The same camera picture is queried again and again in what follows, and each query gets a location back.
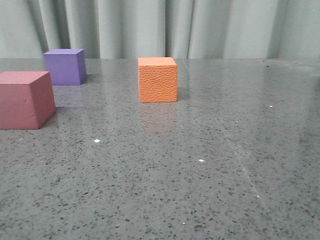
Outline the pale green curtain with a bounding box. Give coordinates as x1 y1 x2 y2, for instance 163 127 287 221
0 0 320 59

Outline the purple foam cube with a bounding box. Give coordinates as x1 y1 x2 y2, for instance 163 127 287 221
43 49 87 86

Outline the orange foam cube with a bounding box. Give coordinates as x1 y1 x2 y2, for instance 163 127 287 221
137 57 178 103

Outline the pink foam cube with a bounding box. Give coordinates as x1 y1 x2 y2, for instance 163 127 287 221
0 71 56 130

